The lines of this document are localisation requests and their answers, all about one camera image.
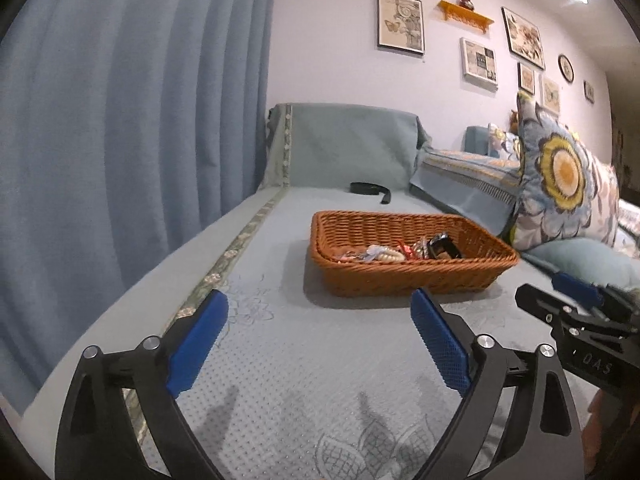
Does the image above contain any black wrist watch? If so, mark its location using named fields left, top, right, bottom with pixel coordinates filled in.
left=426, top=233, right=463, bottom=259

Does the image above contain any person's right hand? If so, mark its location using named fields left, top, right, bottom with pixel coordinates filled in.
left=582, top=390, right=612, bottom=474

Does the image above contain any teal plain pillow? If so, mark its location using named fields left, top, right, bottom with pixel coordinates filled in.
left=521, top=237, right=639, bottom=290

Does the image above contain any floral sunflower pillow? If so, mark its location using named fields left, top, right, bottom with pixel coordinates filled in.
left=510, top=91, right=620, bottom=252

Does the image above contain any striped blue pillow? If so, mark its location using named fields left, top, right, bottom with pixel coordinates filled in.
left=410, top=148, right=521, bottom=237

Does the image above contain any tiny far framed picture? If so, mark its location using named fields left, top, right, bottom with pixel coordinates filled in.
left=584, top=80, right=596, bottom=104

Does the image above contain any butterfly framed picture right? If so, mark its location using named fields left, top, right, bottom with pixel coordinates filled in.
left=540, top=75, right=561, bottom=116

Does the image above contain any light blue bed cover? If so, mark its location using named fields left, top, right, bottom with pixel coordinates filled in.
left=19, top=184, right=640, bottom=480

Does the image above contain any small dark framed picture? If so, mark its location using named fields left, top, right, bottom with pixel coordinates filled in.
left=518, top=63, right=536, bottom=96

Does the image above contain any brown wicker basket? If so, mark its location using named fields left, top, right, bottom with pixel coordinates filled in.
left=310, top=210, right=518, bottom=297

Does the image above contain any white framed patchwork picture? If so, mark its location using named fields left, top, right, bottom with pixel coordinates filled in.
left=460, top=38, right=498, bottom=91

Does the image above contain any large floral framed picture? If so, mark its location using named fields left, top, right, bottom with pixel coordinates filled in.
left=501, top=6, right=546, bottom=70

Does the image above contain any small figurine on shelf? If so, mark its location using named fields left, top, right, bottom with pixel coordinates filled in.
left=458, top=0, right=475, bottom=11

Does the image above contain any teal covered headboard cushion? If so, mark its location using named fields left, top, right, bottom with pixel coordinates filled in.
left=260, top=103, right=432, bottom=191

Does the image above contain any large butterfly framed picture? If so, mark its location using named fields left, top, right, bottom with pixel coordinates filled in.
left=376, top=0, right=425, bottom=55

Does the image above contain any blue curtain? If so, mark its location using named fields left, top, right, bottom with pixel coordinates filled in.
left=1, top=0, right=273, bottom=412

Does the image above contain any black strap band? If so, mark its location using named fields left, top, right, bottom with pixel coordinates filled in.
left=349, top=182, right=392, bottom=205

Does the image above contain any orange wall shelf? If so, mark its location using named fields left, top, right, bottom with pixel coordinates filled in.
left=437, top=0, right=495, bottom=34

